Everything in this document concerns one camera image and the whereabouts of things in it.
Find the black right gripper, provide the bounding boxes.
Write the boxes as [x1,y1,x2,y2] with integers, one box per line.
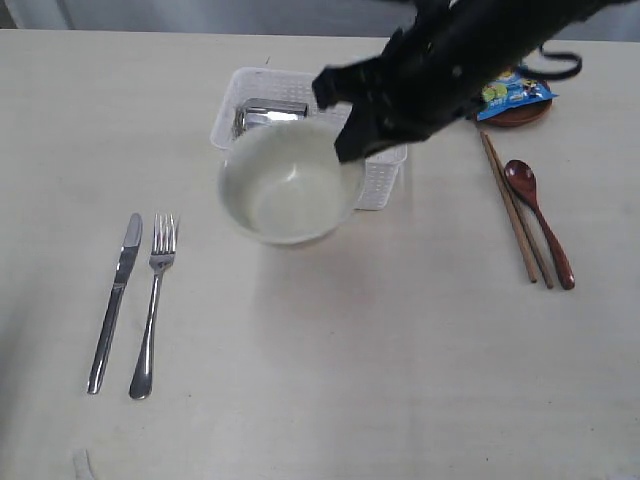
[312,9,540,163]

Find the white ceramic bowl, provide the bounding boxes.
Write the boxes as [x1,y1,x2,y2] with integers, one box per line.
[217,119,366,246]

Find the wooden chopstick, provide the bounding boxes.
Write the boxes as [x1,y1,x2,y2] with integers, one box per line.
[479,130,538,283]
[485,132,554,289]

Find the blue chips snack bag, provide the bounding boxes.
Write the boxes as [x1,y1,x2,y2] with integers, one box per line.
[476,70,556,121]

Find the brown round wooden plate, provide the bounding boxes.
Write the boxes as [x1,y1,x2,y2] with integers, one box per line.
[477,99,553,128]

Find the dark red wooden spoon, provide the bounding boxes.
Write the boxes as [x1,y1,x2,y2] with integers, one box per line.
[504,159,576,290]

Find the silver metal fork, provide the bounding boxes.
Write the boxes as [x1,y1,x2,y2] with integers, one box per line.
[128,214,179,400]

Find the silver metal table knife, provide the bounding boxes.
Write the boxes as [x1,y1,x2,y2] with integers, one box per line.
[87,213,143,395]

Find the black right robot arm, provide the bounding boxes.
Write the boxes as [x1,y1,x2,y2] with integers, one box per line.
[312,0,610,163]

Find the white perforated plastic basket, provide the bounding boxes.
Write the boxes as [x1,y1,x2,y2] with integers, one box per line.
[210,67,408,211]

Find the silver foil packet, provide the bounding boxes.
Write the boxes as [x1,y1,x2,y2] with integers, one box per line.
[232,98,309,138]

